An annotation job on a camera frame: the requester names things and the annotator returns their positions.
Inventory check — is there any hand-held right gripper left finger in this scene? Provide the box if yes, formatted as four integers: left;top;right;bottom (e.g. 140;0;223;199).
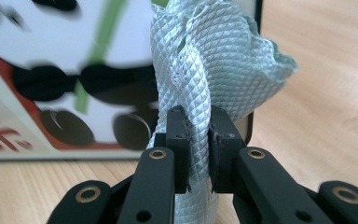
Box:
117;105;190;224

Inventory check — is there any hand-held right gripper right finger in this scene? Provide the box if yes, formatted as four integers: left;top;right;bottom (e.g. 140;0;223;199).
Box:
209;106;334;224

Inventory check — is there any light blue textured cloth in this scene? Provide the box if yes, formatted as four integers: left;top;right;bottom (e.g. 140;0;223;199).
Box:
147;0;298;224

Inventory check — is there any panda picture sign board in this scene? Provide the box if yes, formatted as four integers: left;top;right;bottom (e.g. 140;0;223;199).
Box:
0;0;264;161

